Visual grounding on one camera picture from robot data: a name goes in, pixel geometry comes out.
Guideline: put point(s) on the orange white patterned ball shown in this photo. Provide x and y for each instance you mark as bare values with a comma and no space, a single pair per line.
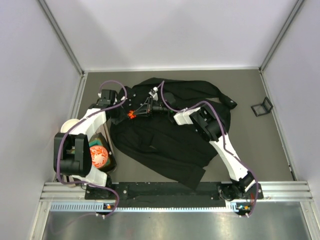
99,156

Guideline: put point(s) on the black button shirt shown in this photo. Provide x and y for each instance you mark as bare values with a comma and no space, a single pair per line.
157,142

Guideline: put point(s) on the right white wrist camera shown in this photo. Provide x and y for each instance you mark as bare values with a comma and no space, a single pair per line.
154,93

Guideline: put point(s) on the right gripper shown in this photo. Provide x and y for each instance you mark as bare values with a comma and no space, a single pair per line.
149,107

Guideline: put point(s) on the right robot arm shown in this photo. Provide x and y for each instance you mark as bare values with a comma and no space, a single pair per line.
210,127

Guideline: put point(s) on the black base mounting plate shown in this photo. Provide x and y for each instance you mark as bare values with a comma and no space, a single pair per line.
174,194

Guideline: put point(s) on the small black open box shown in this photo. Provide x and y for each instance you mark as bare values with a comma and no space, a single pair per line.
263,108

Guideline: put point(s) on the black box green lining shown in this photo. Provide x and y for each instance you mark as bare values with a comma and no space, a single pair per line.
96,140

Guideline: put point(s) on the white slotted cable duct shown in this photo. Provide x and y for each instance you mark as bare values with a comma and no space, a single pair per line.
102,207

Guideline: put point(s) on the orange maple leaf brooch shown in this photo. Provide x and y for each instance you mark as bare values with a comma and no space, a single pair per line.
131,114

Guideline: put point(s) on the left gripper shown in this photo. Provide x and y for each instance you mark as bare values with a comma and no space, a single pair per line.
116,113

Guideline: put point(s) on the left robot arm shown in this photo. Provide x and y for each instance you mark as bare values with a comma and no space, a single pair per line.
72,155

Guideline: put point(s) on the white paper cup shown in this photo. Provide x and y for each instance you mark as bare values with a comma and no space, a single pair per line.
66,126

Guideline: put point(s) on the aluminium frame rail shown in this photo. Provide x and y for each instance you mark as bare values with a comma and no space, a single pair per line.
273,191

